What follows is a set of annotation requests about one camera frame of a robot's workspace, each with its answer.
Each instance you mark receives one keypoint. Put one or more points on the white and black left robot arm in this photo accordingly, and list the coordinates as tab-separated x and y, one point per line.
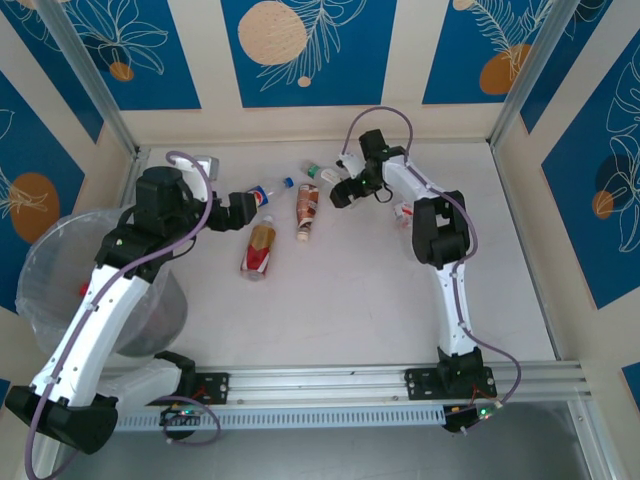
100	320

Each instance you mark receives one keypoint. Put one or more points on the green cap white label bottle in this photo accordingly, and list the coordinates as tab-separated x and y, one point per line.
320	172

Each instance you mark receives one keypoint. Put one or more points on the aluminium frame post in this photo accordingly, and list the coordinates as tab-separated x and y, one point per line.
100	95
592	445
525	80

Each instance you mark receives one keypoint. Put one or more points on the orange drink red label bottle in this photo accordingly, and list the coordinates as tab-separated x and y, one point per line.
257	250

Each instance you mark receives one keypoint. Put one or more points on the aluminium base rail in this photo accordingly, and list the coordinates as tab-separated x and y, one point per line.
310	382

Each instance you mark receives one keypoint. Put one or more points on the brown label plastic bottle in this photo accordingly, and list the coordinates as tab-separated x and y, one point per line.
306	205

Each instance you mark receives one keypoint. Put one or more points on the blue label cola bottle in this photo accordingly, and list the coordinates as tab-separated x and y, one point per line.
272	190

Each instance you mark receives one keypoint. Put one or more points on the small clear white cap bottle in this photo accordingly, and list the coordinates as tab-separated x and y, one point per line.
402	214

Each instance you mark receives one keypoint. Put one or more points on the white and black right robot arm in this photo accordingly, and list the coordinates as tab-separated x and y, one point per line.
452	310

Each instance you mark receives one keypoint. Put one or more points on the bin with clear plastic liner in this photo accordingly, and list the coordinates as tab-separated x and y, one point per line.
55	260

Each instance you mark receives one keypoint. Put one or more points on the small circuit board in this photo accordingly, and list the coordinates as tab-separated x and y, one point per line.
182	412
480	414

